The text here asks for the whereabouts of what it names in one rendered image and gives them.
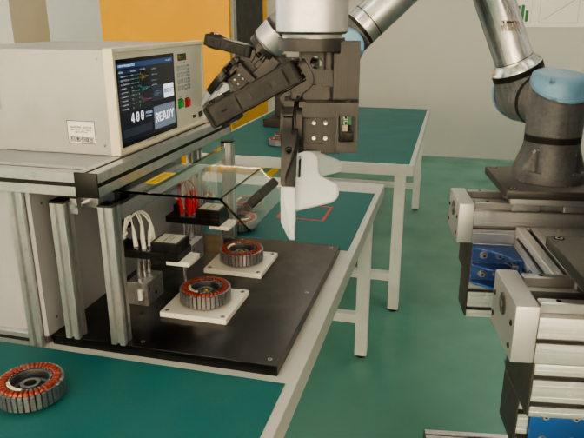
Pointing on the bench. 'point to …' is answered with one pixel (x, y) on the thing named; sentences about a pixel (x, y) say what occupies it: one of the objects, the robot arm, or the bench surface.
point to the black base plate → (298, 304)
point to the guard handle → (262, 192)
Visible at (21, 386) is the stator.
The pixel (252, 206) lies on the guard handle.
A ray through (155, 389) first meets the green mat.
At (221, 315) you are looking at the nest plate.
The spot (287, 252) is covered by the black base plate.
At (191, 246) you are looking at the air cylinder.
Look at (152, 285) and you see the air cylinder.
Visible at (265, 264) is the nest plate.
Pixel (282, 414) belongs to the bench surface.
